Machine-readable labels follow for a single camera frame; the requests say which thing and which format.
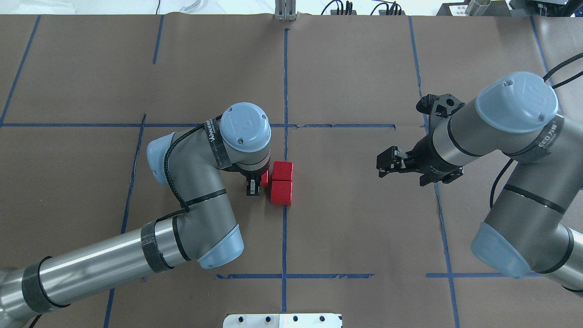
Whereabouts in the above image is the red block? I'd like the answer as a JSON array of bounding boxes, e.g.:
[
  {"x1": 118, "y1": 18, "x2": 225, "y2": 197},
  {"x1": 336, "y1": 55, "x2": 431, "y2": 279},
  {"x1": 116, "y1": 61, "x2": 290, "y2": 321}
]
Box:
[
  {"x1": 260, "y1": 169, "x2": 270, "y2": 189},
  {"x1": 271, "y1": 161, "x2": 294, "y2": 181},
  {"x1": 270, "y1": 180, "x2": 293, "y2": 207}
]

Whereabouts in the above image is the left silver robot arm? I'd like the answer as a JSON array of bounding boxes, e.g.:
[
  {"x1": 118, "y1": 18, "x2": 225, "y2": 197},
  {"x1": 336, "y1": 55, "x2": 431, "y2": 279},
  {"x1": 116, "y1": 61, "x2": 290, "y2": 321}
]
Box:
[{"x1": 1, "y1": 102, "x2": 271, "y2": 328}]

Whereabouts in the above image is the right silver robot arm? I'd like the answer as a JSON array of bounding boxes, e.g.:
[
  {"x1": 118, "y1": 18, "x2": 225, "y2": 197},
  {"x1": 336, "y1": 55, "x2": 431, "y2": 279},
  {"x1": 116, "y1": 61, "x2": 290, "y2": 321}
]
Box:
[{"x1": 376, "y1": 71, "x2": 583, "y2": 297}]

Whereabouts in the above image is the metal cup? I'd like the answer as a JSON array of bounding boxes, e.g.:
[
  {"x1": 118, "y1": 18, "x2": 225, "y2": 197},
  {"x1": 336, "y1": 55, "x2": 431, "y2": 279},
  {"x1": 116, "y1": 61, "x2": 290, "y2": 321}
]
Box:
[{"x1": 465, "y1": 0, "x2": 491, "y2": 16}]

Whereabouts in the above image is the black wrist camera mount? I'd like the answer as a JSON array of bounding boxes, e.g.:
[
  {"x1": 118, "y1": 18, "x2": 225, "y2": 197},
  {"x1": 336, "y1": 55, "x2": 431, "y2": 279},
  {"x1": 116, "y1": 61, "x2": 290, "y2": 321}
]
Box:
[{"x1": 415, "y1": 94, "x2": 465, "y2": 120}]

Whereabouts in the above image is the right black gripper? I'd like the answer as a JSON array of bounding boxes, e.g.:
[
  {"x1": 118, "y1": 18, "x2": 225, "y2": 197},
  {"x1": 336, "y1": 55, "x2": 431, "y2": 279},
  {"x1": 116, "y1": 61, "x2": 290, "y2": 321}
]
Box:
[{"x1": 376, "y1": 135, "x2": 464, "y2": 186}]

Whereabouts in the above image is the aluminium frame post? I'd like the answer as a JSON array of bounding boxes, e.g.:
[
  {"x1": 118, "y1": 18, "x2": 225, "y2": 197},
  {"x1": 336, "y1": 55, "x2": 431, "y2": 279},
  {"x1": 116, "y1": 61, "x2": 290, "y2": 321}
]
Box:
[{"x1": 274, "y1": 0, "x2": 297, "y2": 21}]

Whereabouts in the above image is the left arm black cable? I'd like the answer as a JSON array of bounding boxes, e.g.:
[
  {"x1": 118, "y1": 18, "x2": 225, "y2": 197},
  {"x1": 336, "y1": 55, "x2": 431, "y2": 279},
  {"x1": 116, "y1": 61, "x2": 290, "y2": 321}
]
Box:
[{"x1": 155, "y1": 117, "x2": 224, "y2": 224}]

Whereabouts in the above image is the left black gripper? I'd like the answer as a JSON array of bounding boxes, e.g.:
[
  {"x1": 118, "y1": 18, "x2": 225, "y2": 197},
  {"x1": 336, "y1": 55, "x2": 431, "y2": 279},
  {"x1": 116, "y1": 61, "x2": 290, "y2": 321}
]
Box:
[{"x1": 235, "y1": 162, "x2": 270, "y2": 196}]

